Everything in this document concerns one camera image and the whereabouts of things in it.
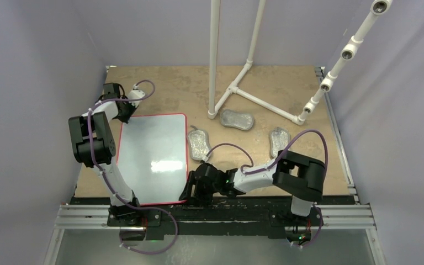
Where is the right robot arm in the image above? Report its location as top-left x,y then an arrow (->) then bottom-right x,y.
179,150 -> 327,225

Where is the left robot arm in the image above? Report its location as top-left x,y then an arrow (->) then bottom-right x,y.
68,83 -> 145,226

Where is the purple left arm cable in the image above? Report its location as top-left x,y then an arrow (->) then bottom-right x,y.
87,79 -> 179,256

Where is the white board with pink rim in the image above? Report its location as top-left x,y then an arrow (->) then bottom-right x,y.
117,113 -> 188,205

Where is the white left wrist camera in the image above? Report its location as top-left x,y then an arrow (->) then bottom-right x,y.
127,85 -> 146,108

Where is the white PVC pipe frame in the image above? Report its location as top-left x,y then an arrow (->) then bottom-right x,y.
207,0 -> 394,126

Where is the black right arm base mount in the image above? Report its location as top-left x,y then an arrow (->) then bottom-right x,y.
268,205 -> 324,246

